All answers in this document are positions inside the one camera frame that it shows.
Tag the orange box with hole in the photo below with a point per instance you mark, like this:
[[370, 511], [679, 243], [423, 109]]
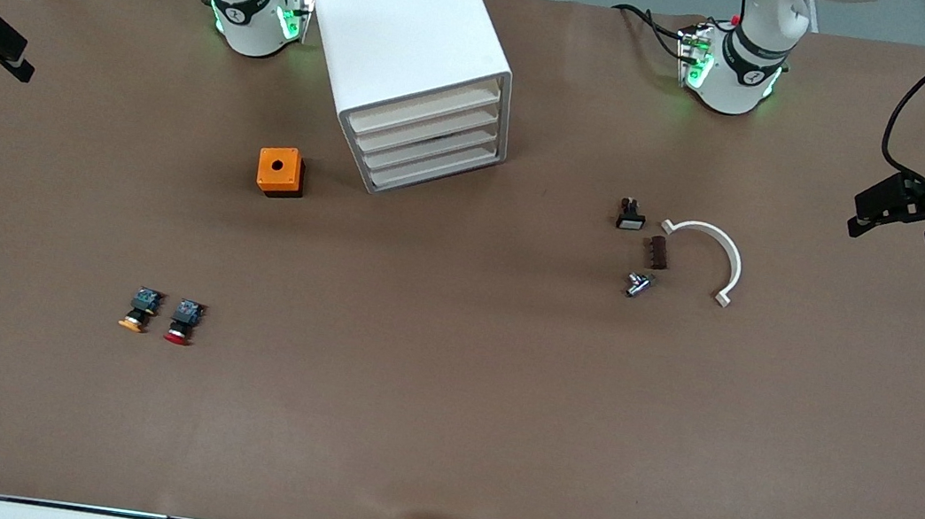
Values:
[[278, 168]]

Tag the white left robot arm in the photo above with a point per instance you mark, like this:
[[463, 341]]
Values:
[[733, 72]]

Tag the silver metal tee fitting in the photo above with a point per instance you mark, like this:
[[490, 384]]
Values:
[[638, 283]]

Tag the white semicircular pipe clamp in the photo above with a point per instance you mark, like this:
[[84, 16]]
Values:
[[731, 255]]

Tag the red-capped push button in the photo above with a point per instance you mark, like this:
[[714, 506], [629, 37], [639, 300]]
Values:
[[183, 321]]

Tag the brown hexagonal standoff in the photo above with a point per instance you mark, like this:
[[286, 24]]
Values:
[[655, 253]]

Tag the orange-capped push button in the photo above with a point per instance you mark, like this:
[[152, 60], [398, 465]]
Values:
[[141, 308]]

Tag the black square white-faced push button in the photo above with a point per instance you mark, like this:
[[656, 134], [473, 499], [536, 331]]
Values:
[[630, 219]]

